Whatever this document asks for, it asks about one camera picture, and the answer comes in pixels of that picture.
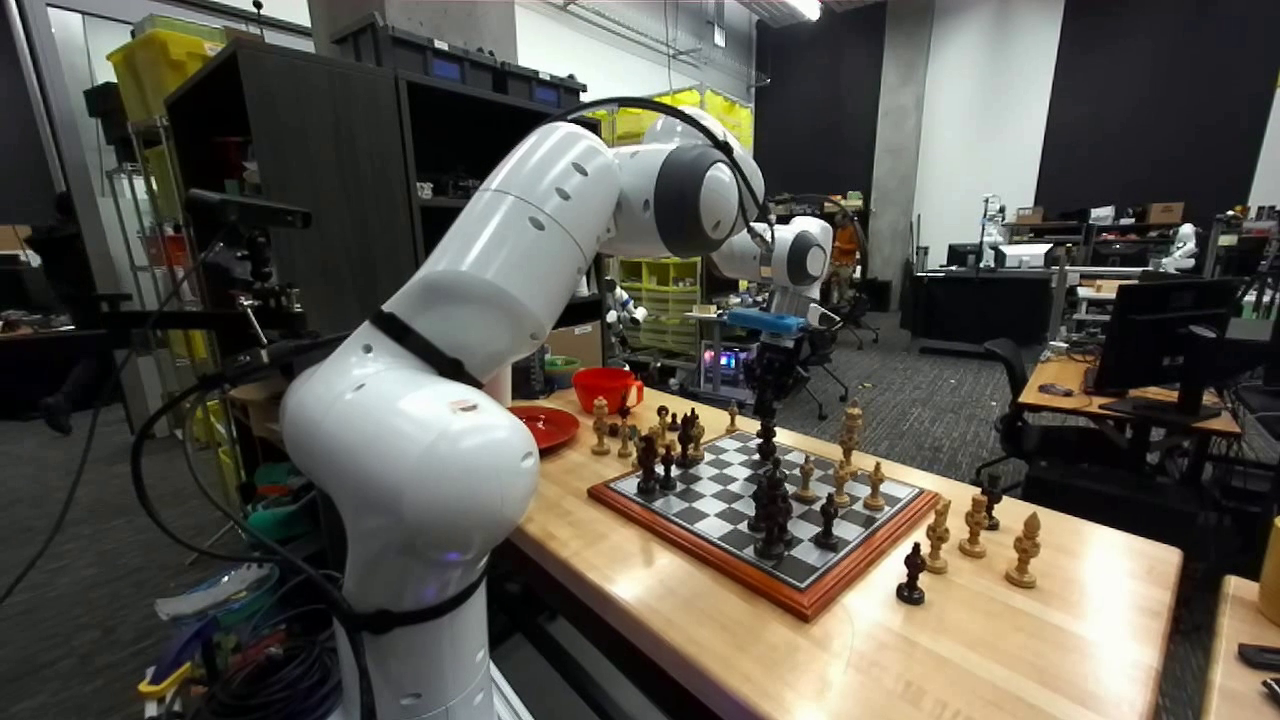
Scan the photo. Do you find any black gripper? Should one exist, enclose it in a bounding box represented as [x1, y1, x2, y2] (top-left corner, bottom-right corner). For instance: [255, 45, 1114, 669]
[746, 344, 795, 427]

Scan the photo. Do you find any black chess piece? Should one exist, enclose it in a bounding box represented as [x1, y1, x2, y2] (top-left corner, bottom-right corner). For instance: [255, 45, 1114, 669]
[812, 490, 839, 550]
[755, 465, 790, 558]

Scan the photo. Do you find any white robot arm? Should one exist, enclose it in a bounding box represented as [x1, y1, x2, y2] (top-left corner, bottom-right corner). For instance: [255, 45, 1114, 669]
[280, 106, 831, 720]

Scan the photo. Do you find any tall light wooden chess piece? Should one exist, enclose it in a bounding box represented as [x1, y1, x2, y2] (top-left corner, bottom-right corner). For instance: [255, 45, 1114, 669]
[834, 402, 864, 496]

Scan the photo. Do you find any wooden framed chess board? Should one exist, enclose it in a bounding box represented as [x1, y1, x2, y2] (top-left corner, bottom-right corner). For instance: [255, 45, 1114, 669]
[589, 430, 938, 620]

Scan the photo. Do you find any black chess piece off board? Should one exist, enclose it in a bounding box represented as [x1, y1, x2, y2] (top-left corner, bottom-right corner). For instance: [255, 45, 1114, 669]
[896, 539, 926, 603]

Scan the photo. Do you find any red cup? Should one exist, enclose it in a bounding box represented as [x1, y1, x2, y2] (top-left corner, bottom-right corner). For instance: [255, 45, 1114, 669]
[571, 369, 642, 416]

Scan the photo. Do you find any red plate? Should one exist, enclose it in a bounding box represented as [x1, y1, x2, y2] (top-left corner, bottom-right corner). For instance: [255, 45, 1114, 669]
[516, 402, 580, 450]

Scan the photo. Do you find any wooden side desk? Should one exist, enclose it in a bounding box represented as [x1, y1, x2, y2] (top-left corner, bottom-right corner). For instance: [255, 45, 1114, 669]
[1017, 348, 1249, 438]

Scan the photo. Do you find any black office chair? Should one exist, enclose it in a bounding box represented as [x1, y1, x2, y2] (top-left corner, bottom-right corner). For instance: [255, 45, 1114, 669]
[972, 337, 1196, 525]

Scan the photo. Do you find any black computer monitor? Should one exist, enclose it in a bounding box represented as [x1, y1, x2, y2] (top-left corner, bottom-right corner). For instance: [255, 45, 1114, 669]
[1087, 280, 1237, 402]

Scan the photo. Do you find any dark shelving unit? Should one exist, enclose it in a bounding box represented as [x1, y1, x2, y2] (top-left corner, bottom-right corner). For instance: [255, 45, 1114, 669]
[169, 41, 554, 337]

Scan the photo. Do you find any yellow storage bin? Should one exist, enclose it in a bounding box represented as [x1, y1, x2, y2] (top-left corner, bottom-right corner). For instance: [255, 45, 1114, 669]
[109, 14, 227, 124]

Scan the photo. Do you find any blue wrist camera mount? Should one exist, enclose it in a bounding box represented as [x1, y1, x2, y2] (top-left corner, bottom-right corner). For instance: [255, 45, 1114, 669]
[718, 306, 807, 341]

